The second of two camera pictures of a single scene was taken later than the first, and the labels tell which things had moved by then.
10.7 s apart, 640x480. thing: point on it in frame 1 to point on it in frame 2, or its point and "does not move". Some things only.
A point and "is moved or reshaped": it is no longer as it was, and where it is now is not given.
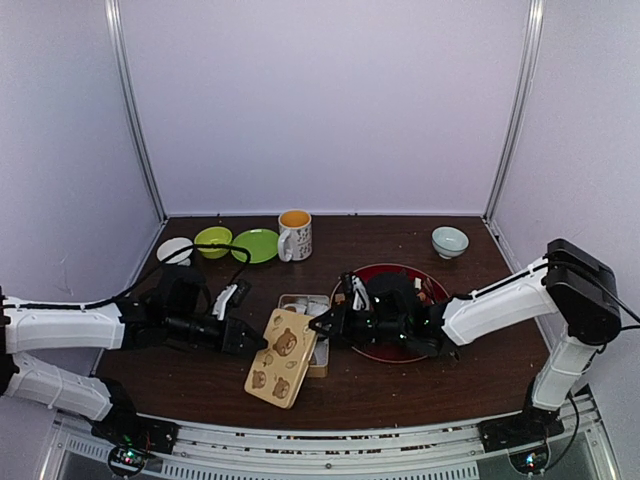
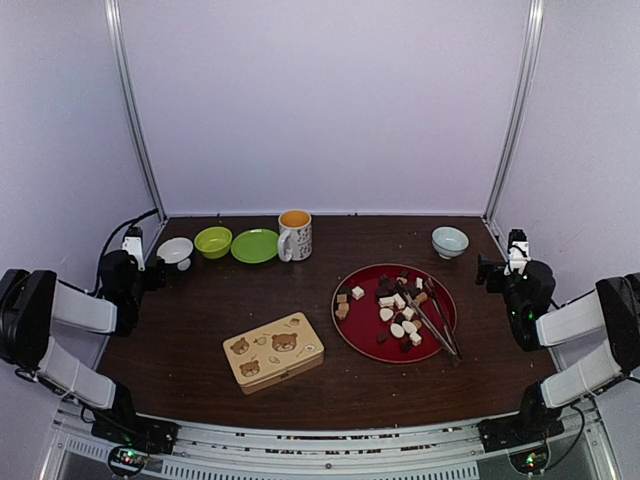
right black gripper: (334, 315) to (485, 265)
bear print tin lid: (281, 368) is moved or reshaped
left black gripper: (229, 340) to (156, 273)
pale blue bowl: (449, 242) does not move
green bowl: (213, 235) does not move
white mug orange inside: (295, 237) does not move
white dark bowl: (172, 245) does not move
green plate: (263, 244) does not move
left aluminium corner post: (113, 22) does not move
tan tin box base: (311, 305) to (270, 382)
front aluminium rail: (434, 452) does not move
